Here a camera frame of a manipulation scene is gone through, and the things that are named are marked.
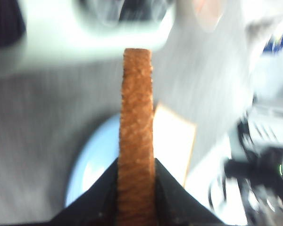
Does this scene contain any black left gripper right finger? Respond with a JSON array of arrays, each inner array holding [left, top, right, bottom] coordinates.
[[155, 158, 223, 226]]

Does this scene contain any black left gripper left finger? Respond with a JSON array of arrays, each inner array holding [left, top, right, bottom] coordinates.
[[45, 160, 117, 226]]

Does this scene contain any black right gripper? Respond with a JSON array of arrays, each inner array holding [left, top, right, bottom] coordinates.
[[225, 103, 283, 204]]

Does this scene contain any white bread slice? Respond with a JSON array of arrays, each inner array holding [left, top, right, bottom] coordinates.
[[153, 103, 197, 187], [117, 48, 157, 226]]

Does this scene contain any beige ribbed bowl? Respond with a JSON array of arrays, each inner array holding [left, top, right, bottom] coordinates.
[[192, 0, 227, 32]]

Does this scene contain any blue round plate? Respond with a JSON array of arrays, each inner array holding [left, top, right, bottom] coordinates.
[[64, 113, 120, 207]]

